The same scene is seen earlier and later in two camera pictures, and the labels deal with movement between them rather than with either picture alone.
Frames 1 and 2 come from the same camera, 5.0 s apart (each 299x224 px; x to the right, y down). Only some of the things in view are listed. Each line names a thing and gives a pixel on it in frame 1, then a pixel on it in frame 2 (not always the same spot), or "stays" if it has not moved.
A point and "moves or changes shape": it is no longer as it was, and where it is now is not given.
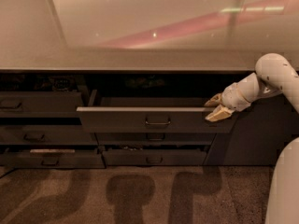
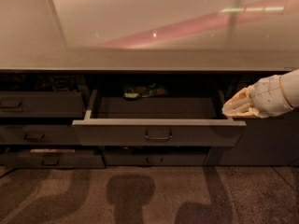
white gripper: x=234 y=97 -> x=268 y=97
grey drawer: x=150 y=115 moves or changes shape
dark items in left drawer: x=59 y=83 stays
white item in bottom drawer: x=52 y=150 stays
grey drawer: x=53 y=161 stays
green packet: x=143 y=82 -> x=134 y=91
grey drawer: x=154 y=156 stays
